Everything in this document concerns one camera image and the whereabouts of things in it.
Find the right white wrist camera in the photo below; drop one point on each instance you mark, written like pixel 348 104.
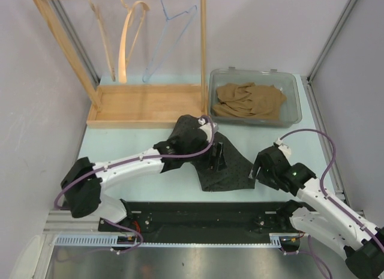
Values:
pixel 280 145

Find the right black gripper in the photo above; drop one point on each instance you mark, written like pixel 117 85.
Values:
pixel 260 175

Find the wooden clothes rack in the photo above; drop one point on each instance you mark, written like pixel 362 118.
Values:
pixel 134 106

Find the white slotted cable duct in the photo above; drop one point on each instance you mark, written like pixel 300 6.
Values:
pixel 108 241

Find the dark grey dotted skirt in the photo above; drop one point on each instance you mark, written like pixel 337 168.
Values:
pixel 234 177

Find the tan cloth garment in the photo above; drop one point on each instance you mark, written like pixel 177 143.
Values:
pixel 249 101

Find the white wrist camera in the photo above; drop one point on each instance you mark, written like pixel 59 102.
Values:
pixel 208 126
pixel 280 145

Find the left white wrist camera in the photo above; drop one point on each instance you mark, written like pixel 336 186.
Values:
pixel 208 126

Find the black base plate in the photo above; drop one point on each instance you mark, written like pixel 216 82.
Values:
pixel 177 223

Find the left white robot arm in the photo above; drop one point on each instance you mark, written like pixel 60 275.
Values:
pixel 84 187

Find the right aluminium frame post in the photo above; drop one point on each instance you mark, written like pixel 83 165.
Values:
pixel 340 23

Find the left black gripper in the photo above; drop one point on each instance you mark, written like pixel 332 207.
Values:
pixel 221 164

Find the light wooden hanger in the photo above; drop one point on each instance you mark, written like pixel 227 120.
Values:
pixel 124 57

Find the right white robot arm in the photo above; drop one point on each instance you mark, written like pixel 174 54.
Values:
pixel 320 214

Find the aluminium frame post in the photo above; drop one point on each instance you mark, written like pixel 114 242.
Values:
pixel 340 23
pixel 73 37

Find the left aluminium frame post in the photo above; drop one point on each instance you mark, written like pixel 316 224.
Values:
pixel 73 37

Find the white rounded object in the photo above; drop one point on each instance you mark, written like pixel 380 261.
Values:
pixel 27 260

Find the blue wire hanger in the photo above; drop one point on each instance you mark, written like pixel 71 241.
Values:
pixel 175 26

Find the clear plastic bin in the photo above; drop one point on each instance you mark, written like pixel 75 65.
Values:
pixel 290 112

